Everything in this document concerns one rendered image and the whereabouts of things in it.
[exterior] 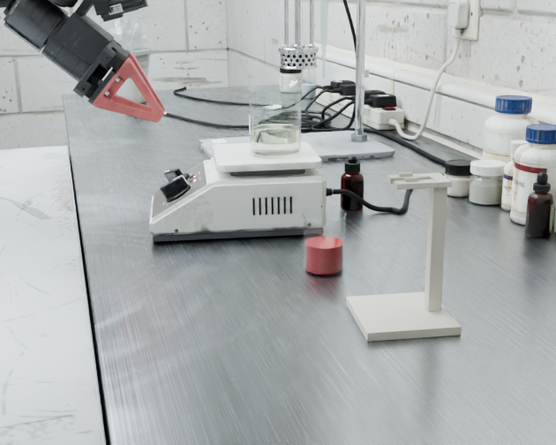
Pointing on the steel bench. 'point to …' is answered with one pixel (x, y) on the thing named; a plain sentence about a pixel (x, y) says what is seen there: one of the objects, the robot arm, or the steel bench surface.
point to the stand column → (360, 73)
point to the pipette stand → (360, 308)
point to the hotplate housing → (243, 205)
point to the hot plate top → (244, 162)
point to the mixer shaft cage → (295, 58)
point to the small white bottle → (509, 176)
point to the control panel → (184, 194)
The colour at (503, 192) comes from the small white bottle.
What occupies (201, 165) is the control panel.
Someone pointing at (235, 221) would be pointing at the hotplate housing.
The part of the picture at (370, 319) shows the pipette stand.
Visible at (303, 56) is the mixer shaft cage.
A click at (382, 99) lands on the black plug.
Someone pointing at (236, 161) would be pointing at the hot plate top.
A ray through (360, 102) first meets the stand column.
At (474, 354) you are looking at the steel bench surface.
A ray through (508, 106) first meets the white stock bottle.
